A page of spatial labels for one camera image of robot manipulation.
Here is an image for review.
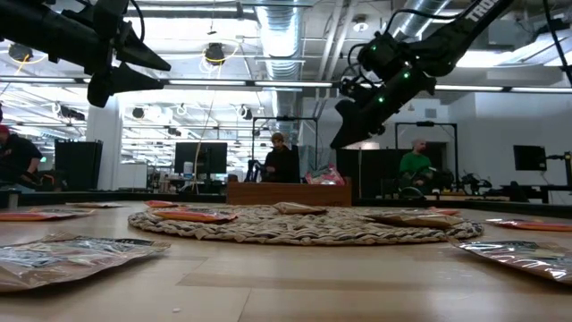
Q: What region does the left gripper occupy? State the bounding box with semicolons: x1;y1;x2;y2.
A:
62;0;172;109

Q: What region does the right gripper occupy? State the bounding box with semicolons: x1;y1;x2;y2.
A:
330;70;437;150

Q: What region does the red tea packet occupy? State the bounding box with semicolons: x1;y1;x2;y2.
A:
305;163;346;186

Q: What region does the beige tea packet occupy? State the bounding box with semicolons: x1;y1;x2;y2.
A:
359;210;466;230
65;201;129;209
0;232;172;294
272;201;328;216
450;239;572;286

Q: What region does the person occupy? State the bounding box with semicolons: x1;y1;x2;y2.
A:
0;123;45;191
399;138;433;189
263;131;302;184

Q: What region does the white pillar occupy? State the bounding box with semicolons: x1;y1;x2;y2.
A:
85;96;124;192

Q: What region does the overhead light bar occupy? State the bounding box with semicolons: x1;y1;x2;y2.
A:
0;76;572;94

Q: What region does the wooden compartment box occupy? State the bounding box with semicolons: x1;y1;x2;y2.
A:
226;174;353;208

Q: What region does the black cabinet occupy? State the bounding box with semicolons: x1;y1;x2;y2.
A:
54;140;105;192

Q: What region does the black computer monitor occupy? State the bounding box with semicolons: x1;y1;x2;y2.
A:
173;141;229;176

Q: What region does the round woven placemat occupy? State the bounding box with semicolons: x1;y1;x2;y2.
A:
128;203;485;246

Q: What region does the small black monitor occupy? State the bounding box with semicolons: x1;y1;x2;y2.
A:
513;145;548;172

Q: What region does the black desk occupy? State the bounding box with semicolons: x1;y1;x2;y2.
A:
500;181;572;205

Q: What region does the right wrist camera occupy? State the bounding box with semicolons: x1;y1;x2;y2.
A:
340;76;371;98

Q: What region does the black partition wall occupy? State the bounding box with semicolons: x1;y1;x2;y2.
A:
335;147;448;200

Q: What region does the silver ventilation duct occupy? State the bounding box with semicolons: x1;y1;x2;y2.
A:
357;0;452;86
255;0;306;122

